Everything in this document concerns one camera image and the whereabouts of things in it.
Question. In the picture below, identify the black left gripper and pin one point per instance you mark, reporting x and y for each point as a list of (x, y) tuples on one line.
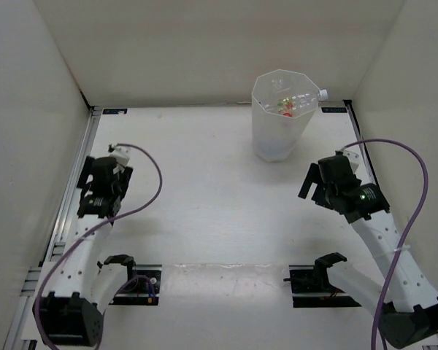
[(126, 176)]

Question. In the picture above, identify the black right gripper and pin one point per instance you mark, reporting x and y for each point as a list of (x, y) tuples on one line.
[(313, 176)]

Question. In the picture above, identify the clear ribbed plastic bottle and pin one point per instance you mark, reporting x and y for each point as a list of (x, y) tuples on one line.
[(304, 103)]

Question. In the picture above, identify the clear bottle yellow label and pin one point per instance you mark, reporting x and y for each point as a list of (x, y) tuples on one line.
[(282, 96)]

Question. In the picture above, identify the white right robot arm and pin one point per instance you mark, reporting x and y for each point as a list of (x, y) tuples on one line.
[(409, 311)]

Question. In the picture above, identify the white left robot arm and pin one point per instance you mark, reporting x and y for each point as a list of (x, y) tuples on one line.
[(69, 311)]

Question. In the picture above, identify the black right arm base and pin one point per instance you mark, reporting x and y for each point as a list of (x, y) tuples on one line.
[(310, 287)]

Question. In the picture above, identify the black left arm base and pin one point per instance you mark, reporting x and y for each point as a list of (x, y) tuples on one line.
[(144, 291)]

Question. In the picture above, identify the white polygonal plastic bin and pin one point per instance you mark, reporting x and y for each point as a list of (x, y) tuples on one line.
[(275, 136)]

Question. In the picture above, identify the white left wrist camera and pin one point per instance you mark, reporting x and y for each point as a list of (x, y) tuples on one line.
[(120, 153)]

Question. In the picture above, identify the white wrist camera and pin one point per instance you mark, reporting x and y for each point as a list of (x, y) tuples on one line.
[(120, 153), (353, 158)]

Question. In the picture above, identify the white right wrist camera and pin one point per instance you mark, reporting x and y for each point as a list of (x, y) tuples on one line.
[(353, 158)]

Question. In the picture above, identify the aluminium left frame rail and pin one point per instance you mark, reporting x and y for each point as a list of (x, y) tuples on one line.
[(59, 224)]

